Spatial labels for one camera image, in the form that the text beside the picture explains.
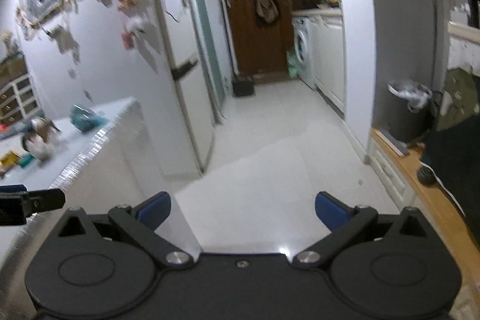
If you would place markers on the pink hanging tag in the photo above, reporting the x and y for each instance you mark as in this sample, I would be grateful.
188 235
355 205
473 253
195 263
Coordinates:
128 40

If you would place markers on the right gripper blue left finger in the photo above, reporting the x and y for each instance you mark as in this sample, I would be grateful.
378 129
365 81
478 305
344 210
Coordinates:
154 211

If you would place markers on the dark trash bin with liner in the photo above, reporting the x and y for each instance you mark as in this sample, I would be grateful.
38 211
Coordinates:
409 114

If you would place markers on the crushed blue Pepsi can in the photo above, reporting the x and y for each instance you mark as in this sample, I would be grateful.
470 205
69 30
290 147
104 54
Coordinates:
28 134

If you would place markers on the brown cardboard piece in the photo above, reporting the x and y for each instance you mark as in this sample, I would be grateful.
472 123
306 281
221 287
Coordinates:
46 130

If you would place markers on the brown wooden door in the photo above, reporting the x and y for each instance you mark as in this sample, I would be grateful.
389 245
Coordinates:
262 34

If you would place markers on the white wall shelf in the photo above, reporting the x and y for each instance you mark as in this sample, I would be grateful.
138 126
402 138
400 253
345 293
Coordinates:
463 32

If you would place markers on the white kitchen cabinets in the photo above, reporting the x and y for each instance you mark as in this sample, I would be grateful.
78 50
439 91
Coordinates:
328 54

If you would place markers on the white refrigerator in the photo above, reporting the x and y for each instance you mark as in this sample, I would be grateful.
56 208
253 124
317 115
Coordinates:
185 61

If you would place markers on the teal plastic wrapper bag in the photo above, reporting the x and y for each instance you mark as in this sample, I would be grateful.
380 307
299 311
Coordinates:
85 120

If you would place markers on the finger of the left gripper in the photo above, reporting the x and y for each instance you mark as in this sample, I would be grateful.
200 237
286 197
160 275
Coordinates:
17 188

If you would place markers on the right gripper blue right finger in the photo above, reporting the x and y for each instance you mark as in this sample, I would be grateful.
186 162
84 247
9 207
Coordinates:
331 211

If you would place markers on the white drawer cabinet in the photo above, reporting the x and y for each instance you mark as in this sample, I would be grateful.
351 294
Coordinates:
19 101

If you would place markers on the white sheep plush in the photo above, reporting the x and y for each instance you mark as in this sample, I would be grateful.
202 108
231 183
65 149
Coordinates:
136 25

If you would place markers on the teal round lid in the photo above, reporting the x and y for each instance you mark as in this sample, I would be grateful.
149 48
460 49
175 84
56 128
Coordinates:
25 160

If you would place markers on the white paper wrapper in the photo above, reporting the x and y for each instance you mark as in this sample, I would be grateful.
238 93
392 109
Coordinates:
39 149

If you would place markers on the gold foil wrapper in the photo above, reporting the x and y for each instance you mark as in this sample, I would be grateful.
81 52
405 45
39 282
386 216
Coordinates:
8 161

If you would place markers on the white washing machine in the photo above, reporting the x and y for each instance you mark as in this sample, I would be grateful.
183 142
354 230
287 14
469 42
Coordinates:
303 50

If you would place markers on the black box on floor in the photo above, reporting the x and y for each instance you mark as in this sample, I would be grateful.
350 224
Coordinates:
243 86

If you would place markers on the hanging brown bag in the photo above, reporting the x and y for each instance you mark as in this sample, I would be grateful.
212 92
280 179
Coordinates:
267 12

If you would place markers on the white low wooden-top cabinet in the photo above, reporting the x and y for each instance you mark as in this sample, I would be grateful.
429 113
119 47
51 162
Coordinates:
398 175

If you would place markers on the green plastic bag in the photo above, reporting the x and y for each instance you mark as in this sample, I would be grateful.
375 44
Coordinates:
292 64

